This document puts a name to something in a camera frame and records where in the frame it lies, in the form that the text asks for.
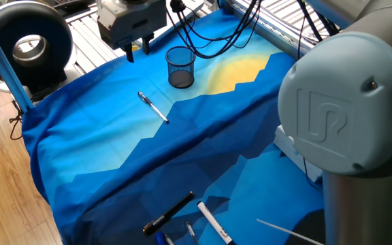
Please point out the black and silver gel pen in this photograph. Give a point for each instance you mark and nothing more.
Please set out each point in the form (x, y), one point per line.
(153, 107)

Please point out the grey Schunk gripper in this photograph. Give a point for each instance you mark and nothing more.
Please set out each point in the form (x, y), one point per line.
(128, 20)

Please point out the thin grey pen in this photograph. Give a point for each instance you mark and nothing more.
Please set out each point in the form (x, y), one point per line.
(168, 240)
(191, 232)

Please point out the aluminium table rail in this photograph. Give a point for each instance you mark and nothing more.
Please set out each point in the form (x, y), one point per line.
(271, 34)

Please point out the blue frame post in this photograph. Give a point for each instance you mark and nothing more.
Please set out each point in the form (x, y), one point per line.
(2, 61)

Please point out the black mesh pen holder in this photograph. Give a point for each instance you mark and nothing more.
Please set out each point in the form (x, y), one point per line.
(180, 80)

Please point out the light blue gift box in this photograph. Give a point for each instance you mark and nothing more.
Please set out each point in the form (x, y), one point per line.
(291, 149)

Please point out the long black pen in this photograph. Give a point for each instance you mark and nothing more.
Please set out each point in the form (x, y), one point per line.
(168, 213)

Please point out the blue mountain print cloth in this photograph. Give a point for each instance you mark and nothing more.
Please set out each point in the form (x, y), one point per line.
(114, 136)

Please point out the white marker blue cap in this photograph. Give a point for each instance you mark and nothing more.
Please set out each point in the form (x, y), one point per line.
(159, 239)

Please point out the yellow plastic hook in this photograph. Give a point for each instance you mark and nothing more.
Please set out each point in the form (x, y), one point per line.
(136, 48)

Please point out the white marker black cap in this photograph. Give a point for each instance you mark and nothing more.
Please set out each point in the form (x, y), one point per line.
(213, 221)

